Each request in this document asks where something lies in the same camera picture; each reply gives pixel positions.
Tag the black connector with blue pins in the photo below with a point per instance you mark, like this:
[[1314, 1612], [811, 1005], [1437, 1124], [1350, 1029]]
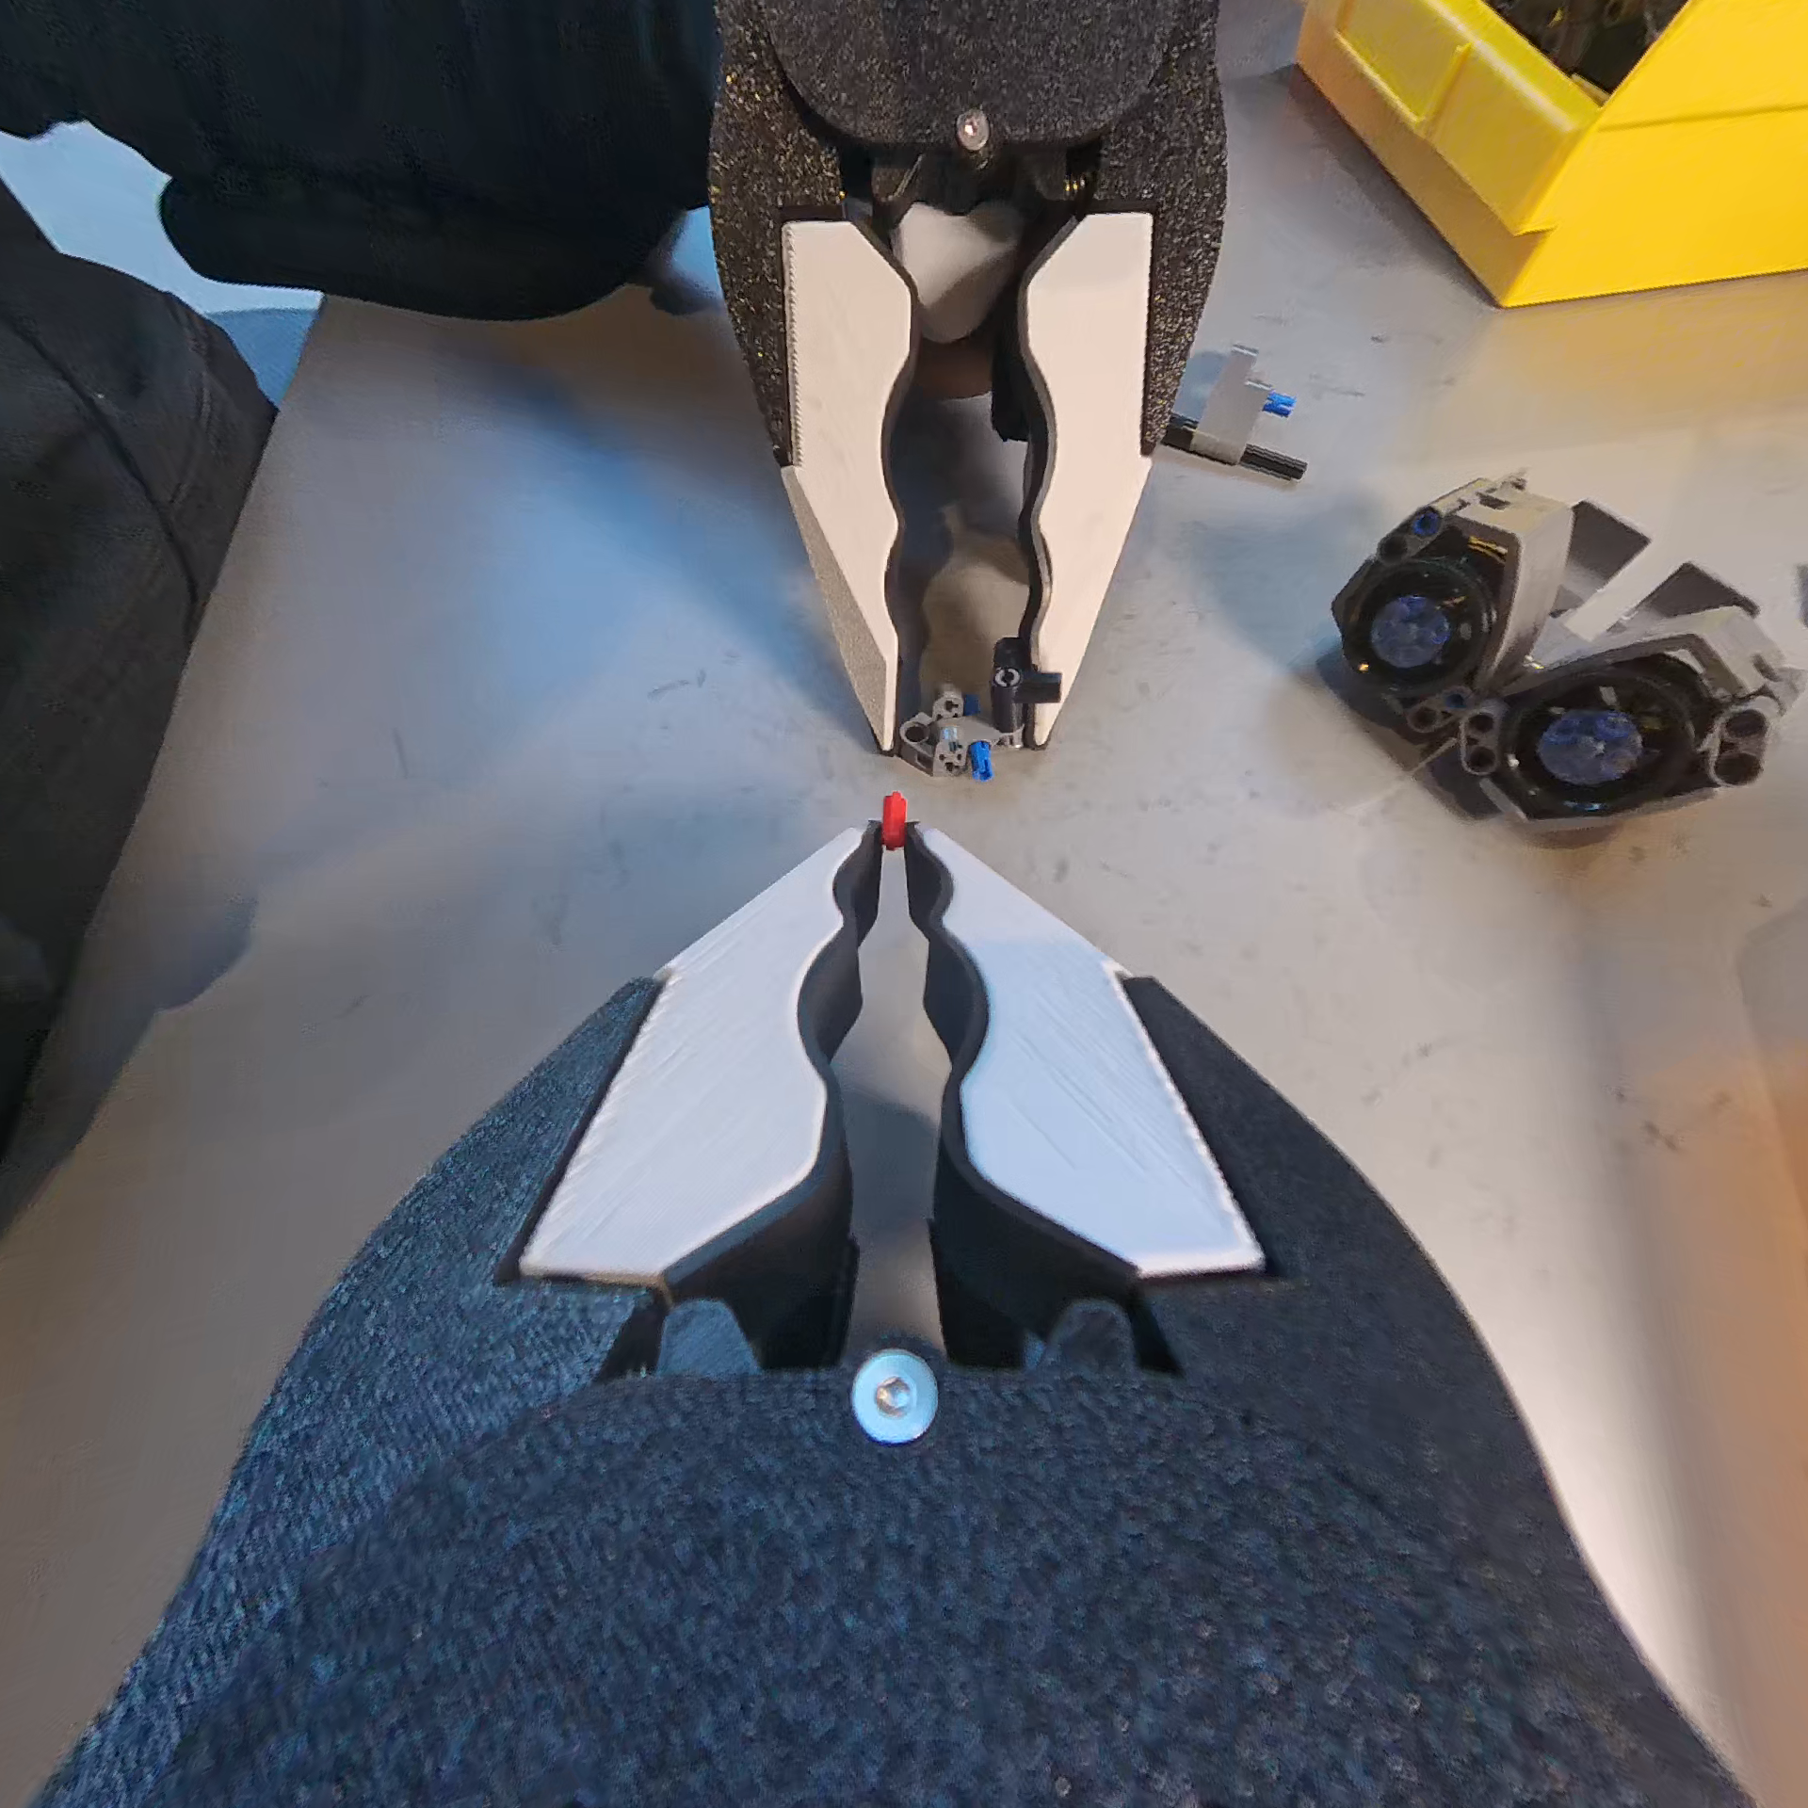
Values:
[[1020, 679]]

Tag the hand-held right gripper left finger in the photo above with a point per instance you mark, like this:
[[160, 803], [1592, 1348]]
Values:
[[690, 1118]]

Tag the red toy pin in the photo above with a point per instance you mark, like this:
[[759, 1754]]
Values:
[[892, 816]]

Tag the grey twin engine toy assembly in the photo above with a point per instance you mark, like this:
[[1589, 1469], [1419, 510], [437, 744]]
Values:
[[1514, 536]]

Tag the person's left forearm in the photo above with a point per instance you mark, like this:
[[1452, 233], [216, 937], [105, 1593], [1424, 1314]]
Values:
[[354, 141]]

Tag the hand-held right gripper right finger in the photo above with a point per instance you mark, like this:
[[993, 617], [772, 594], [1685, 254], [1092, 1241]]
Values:
[[1089, 1133]]

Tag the grey beam with black axle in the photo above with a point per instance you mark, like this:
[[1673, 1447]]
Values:
[[1233, 402]]

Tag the blue-grey cloth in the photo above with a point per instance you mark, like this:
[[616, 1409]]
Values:
[[271, 355]]

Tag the grey desk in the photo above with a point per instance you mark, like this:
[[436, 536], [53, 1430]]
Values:
[[493, 638]]

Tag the grey angular connector piece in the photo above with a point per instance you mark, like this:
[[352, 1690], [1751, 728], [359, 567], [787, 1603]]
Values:
[[926, 735]]

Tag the yellow storage bin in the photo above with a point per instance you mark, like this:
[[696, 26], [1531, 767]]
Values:
[[1668, 186]]

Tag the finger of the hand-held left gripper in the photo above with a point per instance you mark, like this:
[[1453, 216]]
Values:
[[841, 367], [1094, 384]]

